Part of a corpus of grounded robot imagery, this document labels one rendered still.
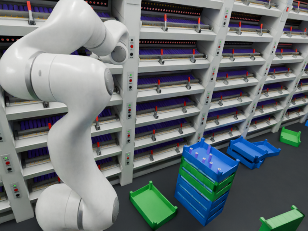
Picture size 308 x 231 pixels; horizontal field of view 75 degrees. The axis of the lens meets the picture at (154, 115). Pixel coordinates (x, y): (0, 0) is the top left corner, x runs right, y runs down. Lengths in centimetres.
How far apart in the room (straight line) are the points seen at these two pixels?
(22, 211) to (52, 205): 96
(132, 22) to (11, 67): 83
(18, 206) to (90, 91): 124
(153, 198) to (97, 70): 134
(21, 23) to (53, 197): 76
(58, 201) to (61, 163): 16
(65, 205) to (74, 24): 46
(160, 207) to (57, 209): 104
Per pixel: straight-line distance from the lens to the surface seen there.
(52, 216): 66
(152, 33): 126
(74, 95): 41
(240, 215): 174
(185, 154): 138
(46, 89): 44
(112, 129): 135
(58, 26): 49
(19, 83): 46
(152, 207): 159
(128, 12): 119
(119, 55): 82
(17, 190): 147
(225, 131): 227
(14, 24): 110
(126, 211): 157
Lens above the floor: 125
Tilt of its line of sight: 27 degrees down
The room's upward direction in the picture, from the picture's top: 5 degrees clockwise
